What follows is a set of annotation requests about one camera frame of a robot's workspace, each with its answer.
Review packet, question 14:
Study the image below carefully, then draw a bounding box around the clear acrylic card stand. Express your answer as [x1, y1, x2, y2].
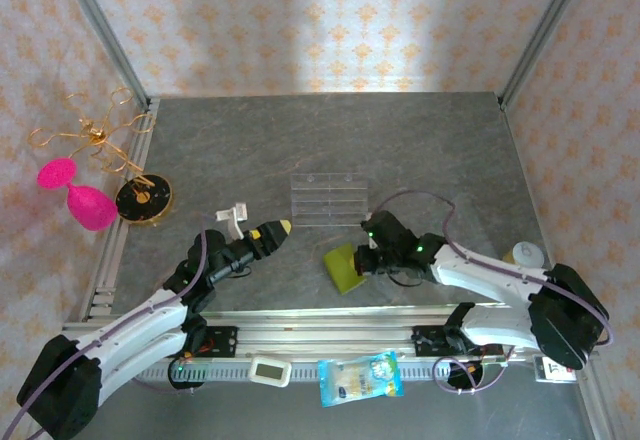
[289, 172, 371, 229]

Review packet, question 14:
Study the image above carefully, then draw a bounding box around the white label card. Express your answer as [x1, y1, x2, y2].
[532, 354, 576, 385]

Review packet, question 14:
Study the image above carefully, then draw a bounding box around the blue snack packet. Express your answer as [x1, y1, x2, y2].
[317, 350, 405, 408]

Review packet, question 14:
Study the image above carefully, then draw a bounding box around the white digital timer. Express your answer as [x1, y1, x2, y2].
[248, 354, 293, 389]

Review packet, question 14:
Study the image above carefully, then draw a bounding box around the pink goblet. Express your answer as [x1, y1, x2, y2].
[37, 157, 120, 232]

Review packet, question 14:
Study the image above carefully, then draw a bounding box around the purple cable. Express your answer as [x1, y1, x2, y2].
[0, 229, 209, 440]
[369, 189, 612, 395]

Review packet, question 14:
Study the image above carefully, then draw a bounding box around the wide aluminium base rail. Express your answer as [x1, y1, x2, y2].
[52, 304, 596, 367]

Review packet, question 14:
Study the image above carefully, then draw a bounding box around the gold wire stand black base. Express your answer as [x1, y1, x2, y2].
[28, 86, 175, 231]

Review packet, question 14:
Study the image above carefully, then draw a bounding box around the grey slotted cable duct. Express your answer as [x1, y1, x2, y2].
[137, 362, 506, 385]

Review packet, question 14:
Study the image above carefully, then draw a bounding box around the aluminium side rail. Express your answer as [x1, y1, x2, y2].
[79, 97, 161, 321]
[498, 95, 556, 266]

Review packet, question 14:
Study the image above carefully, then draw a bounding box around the black round cable port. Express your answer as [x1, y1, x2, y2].
[446, 359, 487, 392]
[169, 357, 209, 392]

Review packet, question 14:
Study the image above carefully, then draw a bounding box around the aluminium corner post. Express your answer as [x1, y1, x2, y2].
[499, 0, 594, 111]
[52, 0, 151, 111]

